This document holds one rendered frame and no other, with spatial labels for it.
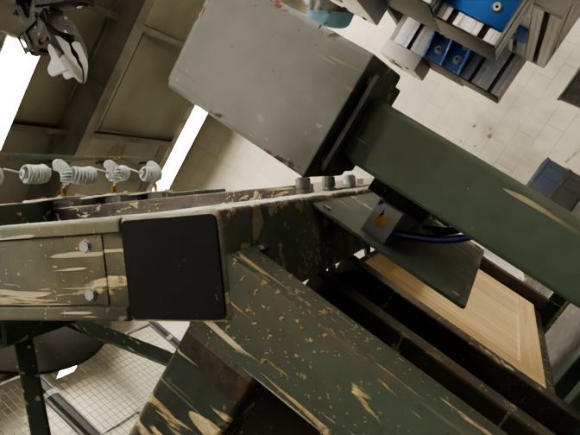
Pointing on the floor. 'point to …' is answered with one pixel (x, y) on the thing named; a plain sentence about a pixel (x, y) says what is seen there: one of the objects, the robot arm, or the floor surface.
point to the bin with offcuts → (570, 94)
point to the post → (470, 197)
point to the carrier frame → (348, 362)
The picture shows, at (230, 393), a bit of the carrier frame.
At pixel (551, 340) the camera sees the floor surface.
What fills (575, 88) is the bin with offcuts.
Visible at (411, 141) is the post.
